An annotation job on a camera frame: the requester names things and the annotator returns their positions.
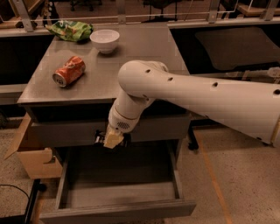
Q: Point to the white gripper with grille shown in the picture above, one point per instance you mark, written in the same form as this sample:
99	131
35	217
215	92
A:
121	122

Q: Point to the black rxbar chocolate bar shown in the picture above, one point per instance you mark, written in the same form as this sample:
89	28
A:
100	135

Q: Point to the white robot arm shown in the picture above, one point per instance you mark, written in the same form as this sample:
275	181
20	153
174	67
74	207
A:
253	108

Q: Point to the open grey middle drawer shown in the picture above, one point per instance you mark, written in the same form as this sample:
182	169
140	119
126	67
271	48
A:
103	186

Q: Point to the closed grey upper drawer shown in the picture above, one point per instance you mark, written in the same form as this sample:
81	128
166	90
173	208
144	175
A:
79	133

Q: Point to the grey drawer cabinet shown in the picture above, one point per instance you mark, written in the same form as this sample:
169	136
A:
90	97

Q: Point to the crushed orange soda can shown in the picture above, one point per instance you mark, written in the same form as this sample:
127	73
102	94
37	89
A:
72	70

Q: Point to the brown cardboard box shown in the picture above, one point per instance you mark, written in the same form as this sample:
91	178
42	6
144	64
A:
38	161

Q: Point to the white ceramic bowl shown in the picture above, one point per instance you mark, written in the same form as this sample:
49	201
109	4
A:
105	41

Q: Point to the green chip bag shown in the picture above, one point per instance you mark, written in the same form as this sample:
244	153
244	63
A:
70	30

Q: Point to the black table frame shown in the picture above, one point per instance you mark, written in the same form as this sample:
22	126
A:
193	145

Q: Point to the metal railing frame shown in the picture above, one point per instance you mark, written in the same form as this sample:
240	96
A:
33	14

